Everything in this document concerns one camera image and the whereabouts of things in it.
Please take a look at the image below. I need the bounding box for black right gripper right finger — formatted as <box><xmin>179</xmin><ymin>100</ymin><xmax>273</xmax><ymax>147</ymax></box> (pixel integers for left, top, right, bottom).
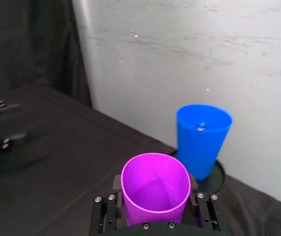
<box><xmin>188</xmin><ymin>173</ymin><xmax>222</xmax><ymax>232</ymax></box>

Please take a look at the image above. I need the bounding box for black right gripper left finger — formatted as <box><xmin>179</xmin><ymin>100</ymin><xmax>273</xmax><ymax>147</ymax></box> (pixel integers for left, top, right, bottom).
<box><xmin>89</xmin><ymin>174</ymin><xmax>124</xmax><ymax>236</ymax></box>

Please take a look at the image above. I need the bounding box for purple plastic cup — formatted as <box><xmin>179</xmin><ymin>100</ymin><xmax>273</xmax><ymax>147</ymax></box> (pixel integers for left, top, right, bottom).
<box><xmin>120</xmin><ymin>152</ymin><xmax>191</xmax><ymax>227</ymax></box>

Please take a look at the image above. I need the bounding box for round black tray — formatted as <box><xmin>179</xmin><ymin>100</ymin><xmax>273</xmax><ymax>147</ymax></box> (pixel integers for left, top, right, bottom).
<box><xmin>168</xmin><ymin>149</ymin><xmax>227</xmax><ymax>197</ymax></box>

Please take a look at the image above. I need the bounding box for blue plastic cup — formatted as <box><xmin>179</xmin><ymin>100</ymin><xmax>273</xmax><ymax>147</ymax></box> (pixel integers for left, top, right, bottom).
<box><xmin>175</xmin><ymin>103</ymin><xmax>234</xmax><ymax>182</ymax></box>

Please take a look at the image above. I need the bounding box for black table cloth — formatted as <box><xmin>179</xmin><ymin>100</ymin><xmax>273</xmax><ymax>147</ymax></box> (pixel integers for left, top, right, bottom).
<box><xmin>0</xmin><ymin>85</ymin><xmax>281</xmax><ymax>236</ymax></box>

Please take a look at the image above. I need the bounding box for black curtain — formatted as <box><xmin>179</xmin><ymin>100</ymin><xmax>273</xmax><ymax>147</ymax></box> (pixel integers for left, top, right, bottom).
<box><xmin>0</xmin><ymin>0</ymin><xmax>93</xmax><ymax>108</ymax></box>

